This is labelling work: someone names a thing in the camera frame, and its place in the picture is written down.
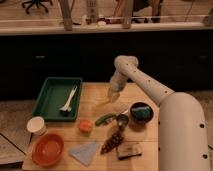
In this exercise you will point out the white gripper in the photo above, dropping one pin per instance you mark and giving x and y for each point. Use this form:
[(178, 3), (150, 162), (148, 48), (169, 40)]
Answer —
[(113, 96)]

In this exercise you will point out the yellow banana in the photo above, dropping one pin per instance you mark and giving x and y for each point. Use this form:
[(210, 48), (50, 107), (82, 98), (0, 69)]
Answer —
[(102, 103)]

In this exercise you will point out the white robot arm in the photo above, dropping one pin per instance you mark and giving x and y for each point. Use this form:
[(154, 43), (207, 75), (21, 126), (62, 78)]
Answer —
[(182, 132)]

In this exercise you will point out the green pepper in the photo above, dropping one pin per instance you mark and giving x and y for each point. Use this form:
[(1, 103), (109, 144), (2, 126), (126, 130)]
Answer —
[(102, 119)]

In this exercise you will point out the metal measuring cup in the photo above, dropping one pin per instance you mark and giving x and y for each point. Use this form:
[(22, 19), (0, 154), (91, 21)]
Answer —
[(122, 119)]

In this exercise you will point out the black bowl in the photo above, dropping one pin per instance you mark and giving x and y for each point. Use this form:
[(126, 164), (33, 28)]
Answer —
[(141, 104)]

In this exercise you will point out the blue object in bowl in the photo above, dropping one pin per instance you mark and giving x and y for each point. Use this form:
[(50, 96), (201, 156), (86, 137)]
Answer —
[(141, 113)]

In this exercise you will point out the small orange cup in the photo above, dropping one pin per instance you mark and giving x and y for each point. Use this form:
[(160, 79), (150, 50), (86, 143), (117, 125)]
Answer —
[(85, 126)]

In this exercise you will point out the bunch of dark grapes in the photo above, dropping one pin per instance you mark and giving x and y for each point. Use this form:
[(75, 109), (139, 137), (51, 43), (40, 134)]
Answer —
[(114, 141)]

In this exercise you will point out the white spatula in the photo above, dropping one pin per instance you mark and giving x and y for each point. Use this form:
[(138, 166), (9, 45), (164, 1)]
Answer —
[(66, 107)]

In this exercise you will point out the green plastic tray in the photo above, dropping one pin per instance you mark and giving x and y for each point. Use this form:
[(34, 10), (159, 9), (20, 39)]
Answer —
[(53, 95)]

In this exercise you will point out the sponge with dark base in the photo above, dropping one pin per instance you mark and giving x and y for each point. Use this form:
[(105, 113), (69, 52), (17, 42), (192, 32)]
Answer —
[(128, 149)]

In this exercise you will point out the light blue cloth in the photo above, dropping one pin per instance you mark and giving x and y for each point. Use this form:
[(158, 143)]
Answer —
[(84, 153)]

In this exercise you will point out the white paper cup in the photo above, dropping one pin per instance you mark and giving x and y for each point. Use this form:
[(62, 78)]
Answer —
[(36, 125)]

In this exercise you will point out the orange bowl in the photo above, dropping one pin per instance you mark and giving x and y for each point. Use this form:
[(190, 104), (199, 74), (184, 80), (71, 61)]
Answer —
[(48, 150)]

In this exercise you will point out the person in background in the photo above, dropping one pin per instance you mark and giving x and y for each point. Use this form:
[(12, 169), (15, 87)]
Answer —
[(137, 6)]

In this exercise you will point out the black office chair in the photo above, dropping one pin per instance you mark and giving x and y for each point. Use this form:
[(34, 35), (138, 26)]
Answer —
[(29, 3)]

